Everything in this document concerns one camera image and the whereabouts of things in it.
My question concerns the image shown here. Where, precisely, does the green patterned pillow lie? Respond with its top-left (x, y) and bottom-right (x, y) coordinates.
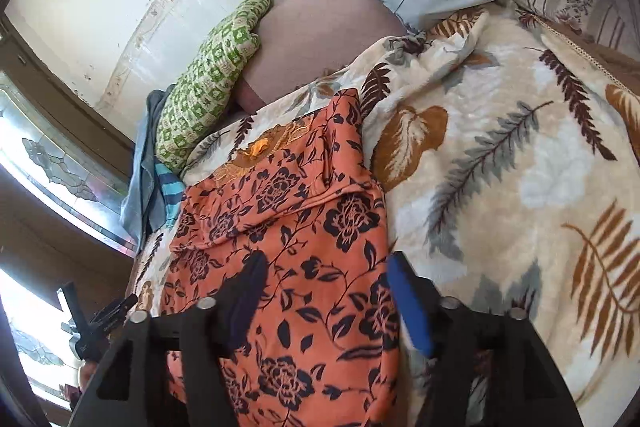
top-left (154, 0), bottom-right (275, 172)

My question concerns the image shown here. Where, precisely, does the brown lace-edged sheet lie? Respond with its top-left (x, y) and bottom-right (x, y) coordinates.
top-left (542, 24), bottom-right (640, 82)

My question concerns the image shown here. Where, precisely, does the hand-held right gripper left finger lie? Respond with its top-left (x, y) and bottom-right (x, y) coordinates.
top-left (70, 253), bottom-right (269, 427)

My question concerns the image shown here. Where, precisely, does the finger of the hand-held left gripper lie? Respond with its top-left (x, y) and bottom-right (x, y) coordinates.
top-left (90, 294), bottom-right (138, 333)

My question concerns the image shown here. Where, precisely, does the stained glass window pane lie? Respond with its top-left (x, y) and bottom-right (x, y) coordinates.
top-left (0, 72), bottom-right (138, 253)
top-left (0, 267), bottom-right (86, 413)

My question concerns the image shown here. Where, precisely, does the teal striped cloth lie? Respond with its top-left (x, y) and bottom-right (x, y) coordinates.
top-left (152, 163), bottom-right (187, 228)

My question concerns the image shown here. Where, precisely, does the cream leaf-print fleece blanket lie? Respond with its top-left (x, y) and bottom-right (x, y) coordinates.
top-left (132, 7), bottom-right (640, 427)

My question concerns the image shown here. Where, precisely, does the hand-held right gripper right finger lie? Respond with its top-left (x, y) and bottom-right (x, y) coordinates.
top-left (387, 251), bottom-right (583, 427)

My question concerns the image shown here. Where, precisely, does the blue-grey cloth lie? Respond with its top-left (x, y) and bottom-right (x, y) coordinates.
top-left (120, 89), bottom-right (176, 240)

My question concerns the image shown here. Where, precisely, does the orange black floral garment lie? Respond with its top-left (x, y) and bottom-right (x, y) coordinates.
top-left (160, 88), bottom-right (401, 427)

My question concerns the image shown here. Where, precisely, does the pink bed sheet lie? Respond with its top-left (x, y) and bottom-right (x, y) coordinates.
top-left (235, 0), bottom-right (408, 115)

